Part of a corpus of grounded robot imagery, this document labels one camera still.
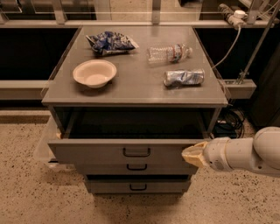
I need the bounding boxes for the white paper bowl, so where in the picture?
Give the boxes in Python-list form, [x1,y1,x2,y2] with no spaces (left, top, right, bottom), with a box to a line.
[73,59,117,88]

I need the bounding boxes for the white power cable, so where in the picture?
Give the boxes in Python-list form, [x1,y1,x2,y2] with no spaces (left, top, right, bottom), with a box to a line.
[211,24,242,70]

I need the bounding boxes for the crushed silver blue can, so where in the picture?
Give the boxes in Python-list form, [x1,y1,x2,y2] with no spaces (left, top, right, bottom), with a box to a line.
[164,69,205,87]

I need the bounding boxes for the white power strip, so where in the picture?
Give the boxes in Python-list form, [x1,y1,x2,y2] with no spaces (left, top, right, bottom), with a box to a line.
[218,3,246,29]

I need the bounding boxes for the grey top drawer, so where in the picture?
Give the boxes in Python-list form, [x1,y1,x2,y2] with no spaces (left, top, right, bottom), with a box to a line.
[48,108,207,167]

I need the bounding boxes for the grey metal drawer cabinet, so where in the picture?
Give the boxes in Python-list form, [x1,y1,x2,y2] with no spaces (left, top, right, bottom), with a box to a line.
[42,25,228,130]

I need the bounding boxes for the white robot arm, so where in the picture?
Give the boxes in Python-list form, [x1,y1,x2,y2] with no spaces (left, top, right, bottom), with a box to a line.
[182,127,280,178]

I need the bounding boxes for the black cables on floor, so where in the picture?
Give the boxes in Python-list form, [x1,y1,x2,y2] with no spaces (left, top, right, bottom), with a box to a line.
[212,106,246,139]

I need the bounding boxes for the clear plastic water bottle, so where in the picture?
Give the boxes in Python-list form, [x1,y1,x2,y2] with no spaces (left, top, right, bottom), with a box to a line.
[147,44,193,63]

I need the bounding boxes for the grey middle drawer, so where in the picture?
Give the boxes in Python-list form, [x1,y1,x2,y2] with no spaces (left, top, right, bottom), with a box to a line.
[75,163,198,175]

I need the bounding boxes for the blue chip bag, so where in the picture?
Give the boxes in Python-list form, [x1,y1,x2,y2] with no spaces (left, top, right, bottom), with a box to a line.
[86,31,138,56]

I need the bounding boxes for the grey bottom drawer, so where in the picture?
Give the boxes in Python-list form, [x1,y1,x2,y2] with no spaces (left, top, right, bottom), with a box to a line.
[85,179,191,194]

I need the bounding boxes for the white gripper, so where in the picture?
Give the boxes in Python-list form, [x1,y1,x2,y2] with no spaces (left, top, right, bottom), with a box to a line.
[181,137,232,172]

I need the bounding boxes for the grey drawer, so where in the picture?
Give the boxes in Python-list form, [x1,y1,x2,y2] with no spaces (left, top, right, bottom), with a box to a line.
[48,108,207,167]
[85,179,191,194]
[75,163,198,175]

